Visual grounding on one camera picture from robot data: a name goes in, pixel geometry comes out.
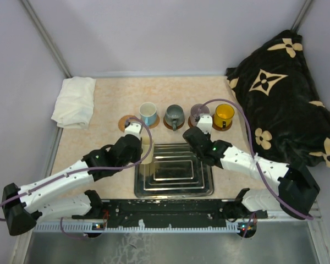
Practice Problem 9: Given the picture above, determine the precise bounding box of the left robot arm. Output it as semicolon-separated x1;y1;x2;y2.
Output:
2;134;141;236

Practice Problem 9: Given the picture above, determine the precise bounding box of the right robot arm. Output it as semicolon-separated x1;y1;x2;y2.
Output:
183;127;320;220

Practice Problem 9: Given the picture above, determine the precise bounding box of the metal tray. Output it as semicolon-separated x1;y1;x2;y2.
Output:
134;143;214;199

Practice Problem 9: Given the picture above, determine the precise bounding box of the black floral blanket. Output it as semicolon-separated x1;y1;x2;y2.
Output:
225;30;330;168

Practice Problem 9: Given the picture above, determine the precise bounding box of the dark wooden coaster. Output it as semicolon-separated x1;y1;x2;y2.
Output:
188;117;197;128
212;114;233;131
163;116;185;131

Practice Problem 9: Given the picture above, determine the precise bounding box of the purple cup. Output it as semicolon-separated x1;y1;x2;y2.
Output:
190;103;210;126

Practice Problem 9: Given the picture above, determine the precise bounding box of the cream yellow cup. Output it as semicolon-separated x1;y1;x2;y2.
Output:
141;136;155;164

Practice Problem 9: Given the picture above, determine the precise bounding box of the white folded cloth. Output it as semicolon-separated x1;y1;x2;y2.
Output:
51;76;96;129

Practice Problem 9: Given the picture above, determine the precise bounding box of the woven coaster frilled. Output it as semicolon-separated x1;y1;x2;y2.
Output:
118;115;135;132

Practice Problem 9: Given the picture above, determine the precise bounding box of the aluminium frame rail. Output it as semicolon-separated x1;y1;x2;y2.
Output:
21;198;324;234

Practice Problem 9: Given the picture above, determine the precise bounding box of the dark wooden coaster front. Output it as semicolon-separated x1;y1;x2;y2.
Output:
188;117;197;128

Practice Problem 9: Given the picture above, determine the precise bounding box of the grey cup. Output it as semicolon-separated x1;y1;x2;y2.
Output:
164;104;185;131

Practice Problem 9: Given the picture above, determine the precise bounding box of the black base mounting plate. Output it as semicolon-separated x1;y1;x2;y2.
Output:
72;199;252;228

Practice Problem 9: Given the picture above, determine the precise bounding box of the woven coaster smooth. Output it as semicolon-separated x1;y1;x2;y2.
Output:
142;115;160;129

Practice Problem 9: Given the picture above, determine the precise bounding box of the white cup blue handle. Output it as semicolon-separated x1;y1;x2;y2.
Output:
139;102;157;127

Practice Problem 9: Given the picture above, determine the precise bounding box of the dark wooden coaster back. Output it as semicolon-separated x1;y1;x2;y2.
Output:
163;116;185;131

